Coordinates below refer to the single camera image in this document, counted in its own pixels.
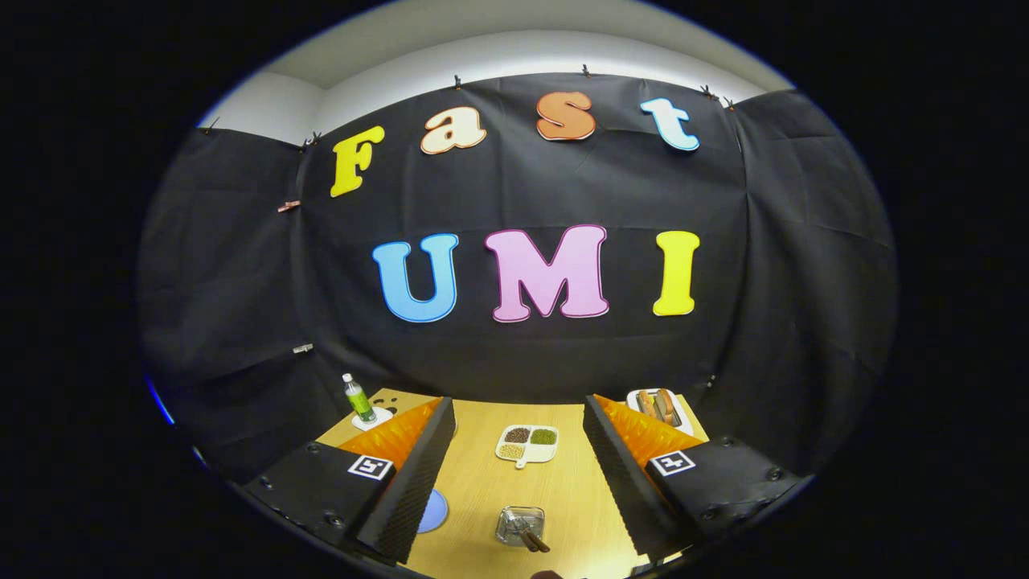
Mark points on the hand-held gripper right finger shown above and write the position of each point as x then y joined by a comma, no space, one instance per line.
623,474

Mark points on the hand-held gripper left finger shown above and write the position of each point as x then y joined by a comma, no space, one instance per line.
418,474

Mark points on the blue plate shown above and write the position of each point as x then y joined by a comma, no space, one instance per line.
432,515

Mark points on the white square coaster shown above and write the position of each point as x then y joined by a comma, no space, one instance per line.
379,418

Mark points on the toasted bread slice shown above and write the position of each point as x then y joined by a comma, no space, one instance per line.
666,404
645,404

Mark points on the white toaster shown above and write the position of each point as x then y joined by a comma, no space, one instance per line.
683,422

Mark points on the white divided bean dish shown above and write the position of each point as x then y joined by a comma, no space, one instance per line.
539,453

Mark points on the green drink bottle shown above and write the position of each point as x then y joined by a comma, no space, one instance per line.
359,400

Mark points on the perforated metal tray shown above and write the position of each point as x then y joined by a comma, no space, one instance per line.
508,523

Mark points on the pink cloth clip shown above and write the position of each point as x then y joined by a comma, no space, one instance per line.
289,206

